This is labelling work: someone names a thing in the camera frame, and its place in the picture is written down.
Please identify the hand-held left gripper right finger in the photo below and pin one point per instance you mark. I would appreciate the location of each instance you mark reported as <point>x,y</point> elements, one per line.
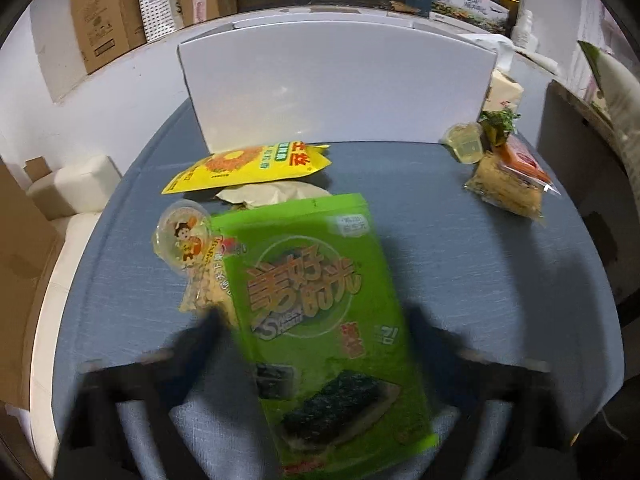
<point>417,340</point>

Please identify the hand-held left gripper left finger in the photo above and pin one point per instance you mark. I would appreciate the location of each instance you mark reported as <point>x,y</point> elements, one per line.
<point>212,340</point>

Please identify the green seaweed snack bag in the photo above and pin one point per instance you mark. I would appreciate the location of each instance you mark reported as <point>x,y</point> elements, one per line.
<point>320,310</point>

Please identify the clear packet of beige snacks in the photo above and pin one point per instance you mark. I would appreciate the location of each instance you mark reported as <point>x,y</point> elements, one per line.
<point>207,290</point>

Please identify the blue tablecloth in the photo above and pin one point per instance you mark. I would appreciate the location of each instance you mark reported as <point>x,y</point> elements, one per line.
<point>475,270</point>

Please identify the cartoon lid jelly cup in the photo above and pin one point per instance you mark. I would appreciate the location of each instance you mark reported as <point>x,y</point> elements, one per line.
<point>182,237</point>

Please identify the beige crumpled packet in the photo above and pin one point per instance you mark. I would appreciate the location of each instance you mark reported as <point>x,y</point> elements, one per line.
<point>272,192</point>

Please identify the yellow snack bag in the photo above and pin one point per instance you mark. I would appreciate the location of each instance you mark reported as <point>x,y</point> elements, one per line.
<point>240,167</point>

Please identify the clear packet of yellow crackers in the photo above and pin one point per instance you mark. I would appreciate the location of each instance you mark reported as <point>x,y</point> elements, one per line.
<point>507,187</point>

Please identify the flat brown cardboard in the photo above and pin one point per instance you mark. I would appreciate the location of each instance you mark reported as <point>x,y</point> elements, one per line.
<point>22,280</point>

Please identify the clear yellow jelly cup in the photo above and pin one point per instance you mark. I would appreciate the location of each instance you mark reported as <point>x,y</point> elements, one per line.
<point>467,142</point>

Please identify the white sofa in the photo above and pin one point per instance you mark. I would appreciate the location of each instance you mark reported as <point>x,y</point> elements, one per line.
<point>75,185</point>

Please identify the orange red snack packet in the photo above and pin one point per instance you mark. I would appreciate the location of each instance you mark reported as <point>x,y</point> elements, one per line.
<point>525,160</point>

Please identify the green leaf print packet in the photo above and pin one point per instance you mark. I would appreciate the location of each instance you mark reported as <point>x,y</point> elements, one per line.
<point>497,122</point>

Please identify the dark chair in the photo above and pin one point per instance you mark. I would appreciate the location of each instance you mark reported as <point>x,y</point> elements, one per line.
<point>585,160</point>

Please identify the beige carton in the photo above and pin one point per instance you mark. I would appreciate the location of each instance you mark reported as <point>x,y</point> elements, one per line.
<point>502,92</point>

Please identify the white box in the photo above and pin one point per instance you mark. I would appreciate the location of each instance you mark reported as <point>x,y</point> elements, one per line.
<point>340,90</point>

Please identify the green and white bag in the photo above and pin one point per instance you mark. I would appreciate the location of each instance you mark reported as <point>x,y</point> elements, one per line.
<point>617,95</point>

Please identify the landscape print box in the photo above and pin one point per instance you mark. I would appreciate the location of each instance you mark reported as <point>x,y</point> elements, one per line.
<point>450,0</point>

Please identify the white perforated strip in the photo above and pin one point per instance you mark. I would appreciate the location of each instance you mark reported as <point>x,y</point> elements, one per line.
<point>155,2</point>

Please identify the large cardboard box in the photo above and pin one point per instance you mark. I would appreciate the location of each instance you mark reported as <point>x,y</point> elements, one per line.
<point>102,15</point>

